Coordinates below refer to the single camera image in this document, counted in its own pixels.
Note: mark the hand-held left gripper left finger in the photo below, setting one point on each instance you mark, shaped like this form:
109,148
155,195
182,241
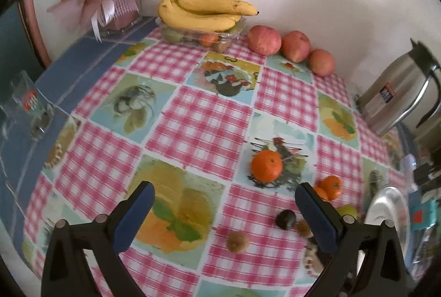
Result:
134,214

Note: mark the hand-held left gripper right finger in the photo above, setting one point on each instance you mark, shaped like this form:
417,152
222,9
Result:
317,221

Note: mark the brown kiwi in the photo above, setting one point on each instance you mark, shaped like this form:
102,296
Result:
305,228
237,242

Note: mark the green fruit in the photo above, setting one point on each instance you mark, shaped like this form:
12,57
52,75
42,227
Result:
172,35
348,211

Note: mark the silver metal plate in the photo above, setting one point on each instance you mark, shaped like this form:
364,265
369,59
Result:
387,211

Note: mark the small tangerine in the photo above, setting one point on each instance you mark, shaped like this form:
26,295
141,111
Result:
332,186
320,194

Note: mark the large orange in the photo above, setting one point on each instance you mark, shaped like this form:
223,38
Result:
267,165

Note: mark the teal box with red label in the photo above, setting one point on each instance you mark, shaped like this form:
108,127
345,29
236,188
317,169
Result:
423,216

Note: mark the pink checkered printed tablecloth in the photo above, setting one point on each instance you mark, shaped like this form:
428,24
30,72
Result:
206,131

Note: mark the black object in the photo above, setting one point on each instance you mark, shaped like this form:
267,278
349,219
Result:
427,174

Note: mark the stainless steel thermos jug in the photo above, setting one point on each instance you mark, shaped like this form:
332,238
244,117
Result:
392,93

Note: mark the clear glass cup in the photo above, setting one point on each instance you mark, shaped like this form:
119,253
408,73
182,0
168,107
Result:
27,100

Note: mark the small red apple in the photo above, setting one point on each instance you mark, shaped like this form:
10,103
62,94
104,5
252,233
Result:
321,62

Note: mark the blue cloth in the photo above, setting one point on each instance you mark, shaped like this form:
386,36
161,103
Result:
69,66

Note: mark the medium red apple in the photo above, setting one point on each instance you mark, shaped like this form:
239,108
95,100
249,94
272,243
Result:
295,46

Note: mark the green fruit in tray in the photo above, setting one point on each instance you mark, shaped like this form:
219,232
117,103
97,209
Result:
172,35

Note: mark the clear plastic box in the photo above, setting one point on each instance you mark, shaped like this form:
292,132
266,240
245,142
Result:
120,30

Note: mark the large red apple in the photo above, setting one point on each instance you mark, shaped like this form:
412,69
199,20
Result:
264,39

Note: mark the small orange in tray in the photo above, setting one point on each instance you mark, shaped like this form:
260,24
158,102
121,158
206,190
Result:
209,40

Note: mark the clear plastic fruit tray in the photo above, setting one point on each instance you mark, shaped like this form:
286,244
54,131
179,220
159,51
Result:
227,37

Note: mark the yellow banana bunch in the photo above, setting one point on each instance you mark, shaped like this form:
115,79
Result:
196,13

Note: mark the pink chair back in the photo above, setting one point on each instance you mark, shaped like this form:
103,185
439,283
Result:
34,28

